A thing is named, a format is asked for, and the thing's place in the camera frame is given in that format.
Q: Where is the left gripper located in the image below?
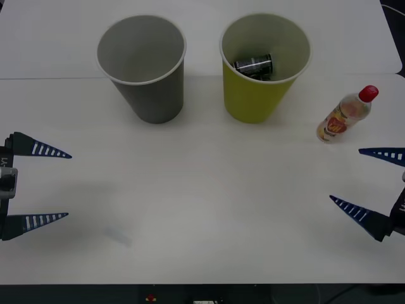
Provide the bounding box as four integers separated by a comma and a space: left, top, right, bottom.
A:
0, 131, 73, 242

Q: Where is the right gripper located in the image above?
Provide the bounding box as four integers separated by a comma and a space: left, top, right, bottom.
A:
328, 147, 405, 243

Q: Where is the clear bottle with red cap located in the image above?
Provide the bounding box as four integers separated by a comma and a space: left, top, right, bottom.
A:
316, 84, 380, 145

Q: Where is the grey plastic waste bin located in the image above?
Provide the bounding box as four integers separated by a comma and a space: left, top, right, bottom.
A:
96, 15, 187, 125

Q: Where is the yellow-green plastic waste bin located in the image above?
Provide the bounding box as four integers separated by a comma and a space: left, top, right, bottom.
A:
220, 12, 313, 125

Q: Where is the black drink can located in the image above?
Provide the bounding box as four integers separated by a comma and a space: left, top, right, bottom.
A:
233, 53, 275, 80

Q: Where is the white cable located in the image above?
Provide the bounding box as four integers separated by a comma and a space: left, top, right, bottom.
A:
380, 3, 405, 15

